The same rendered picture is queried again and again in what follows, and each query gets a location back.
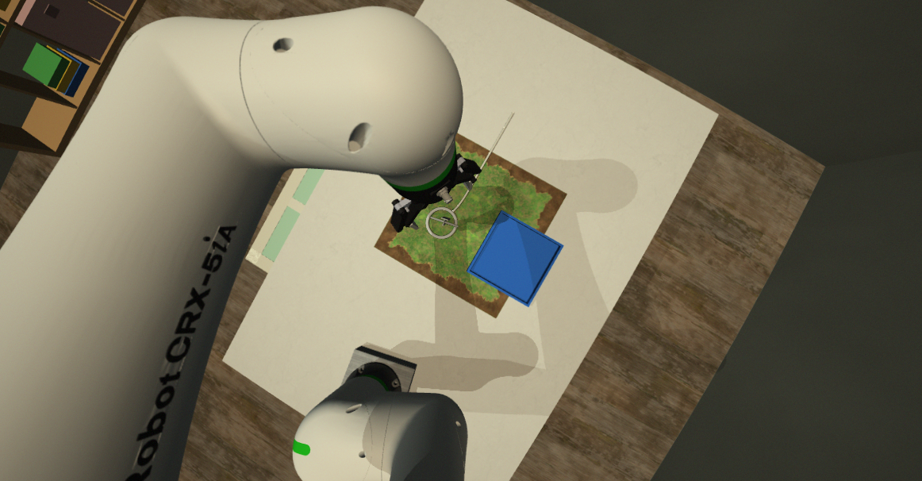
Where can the blue square tray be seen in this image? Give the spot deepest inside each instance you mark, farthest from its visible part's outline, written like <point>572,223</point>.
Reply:
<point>515,258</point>

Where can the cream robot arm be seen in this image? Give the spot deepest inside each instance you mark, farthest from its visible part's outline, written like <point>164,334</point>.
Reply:
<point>114,282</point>

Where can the white ring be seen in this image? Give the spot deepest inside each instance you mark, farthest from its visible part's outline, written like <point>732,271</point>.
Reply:
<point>433,211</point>

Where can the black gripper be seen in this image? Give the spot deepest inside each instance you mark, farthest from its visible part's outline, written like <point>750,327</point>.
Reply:
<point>409,209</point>

